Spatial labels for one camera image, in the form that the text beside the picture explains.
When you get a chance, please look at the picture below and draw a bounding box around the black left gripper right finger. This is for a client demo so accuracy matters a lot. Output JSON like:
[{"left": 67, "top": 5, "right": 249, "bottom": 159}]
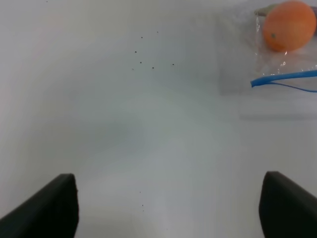
[{"left": 259, "top": 171, "right": 317, "bottom": 238}]

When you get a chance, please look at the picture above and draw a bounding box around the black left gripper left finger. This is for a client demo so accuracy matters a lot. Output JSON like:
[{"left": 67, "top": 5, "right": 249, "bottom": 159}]
[{"left": 0, "top": 174, "right": 79, "bottom": 238}]

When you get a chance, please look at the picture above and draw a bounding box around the clear zip bag blue seal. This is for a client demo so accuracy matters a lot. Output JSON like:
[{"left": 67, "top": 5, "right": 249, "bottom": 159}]
[{"left": 250, "top": 0, "right": 317, "bottom": 93}]

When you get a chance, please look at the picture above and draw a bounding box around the orange toy fruit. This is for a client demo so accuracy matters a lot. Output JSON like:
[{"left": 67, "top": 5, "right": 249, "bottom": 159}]
[{"left": 262, "top": 0, "right": 317, "bottom": 52}]

